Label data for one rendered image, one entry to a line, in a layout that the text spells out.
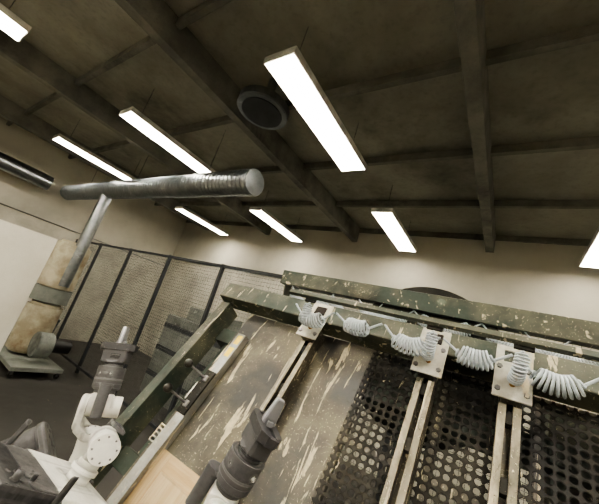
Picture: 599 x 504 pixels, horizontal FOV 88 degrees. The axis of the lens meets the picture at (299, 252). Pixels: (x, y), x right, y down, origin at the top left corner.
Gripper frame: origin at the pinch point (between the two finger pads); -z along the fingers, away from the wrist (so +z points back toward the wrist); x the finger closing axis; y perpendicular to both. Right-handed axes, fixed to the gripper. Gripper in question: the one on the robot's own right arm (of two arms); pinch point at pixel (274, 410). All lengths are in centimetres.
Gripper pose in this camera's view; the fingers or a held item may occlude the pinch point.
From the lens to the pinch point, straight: 82.0
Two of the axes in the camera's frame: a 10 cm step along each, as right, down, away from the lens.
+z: -5.3, 8.3, -1.5
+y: 7.8, 5.5, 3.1
